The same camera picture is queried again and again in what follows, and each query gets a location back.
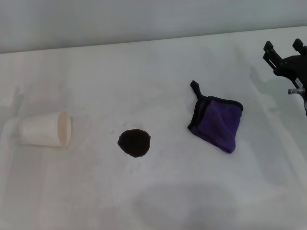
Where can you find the white paper cup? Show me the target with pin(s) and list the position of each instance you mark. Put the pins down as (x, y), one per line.
(40, 131)

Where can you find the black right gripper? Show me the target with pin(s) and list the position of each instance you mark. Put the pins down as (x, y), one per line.
(293, 67)

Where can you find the purple rag with black trim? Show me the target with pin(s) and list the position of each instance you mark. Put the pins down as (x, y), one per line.
(216, 124)

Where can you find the black water stain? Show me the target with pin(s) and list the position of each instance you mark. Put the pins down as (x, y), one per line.
(134, 143)

